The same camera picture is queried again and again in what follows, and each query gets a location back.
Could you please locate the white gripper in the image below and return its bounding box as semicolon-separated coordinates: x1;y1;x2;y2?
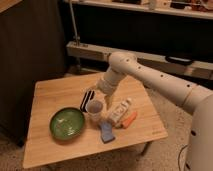
97;70;119;110

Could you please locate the orange pepper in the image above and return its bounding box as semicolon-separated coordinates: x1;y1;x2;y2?
122;112;137;129

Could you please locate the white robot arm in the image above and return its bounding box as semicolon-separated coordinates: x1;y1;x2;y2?
97;52;213;171

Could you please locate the white ceramic cup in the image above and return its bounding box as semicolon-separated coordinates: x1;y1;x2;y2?
86;100;103;122

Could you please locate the green ceramic bowl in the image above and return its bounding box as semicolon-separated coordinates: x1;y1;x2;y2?
49;107;85;141

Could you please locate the white bottle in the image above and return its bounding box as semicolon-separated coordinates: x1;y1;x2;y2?
108;98;132;125

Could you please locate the black white striped cloth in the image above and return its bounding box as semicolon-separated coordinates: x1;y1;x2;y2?
80;90;95;112

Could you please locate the blue sponge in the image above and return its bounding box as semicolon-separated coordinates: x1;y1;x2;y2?
99;121;115;143

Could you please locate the wooden table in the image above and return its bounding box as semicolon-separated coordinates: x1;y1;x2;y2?
22;68;169;170

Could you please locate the metal pole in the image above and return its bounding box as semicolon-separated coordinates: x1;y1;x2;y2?
69;0;80;46

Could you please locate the upper shelf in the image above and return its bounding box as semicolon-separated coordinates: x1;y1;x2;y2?
63;0;213;20

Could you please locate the black handle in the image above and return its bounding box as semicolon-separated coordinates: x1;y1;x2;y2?
165;56;194;66

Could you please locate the black cable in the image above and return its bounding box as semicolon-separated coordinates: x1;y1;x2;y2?
177;143;190;171

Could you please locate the white metal rail beam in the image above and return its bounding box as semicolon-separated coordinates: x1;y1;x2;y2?
66;41;213;81

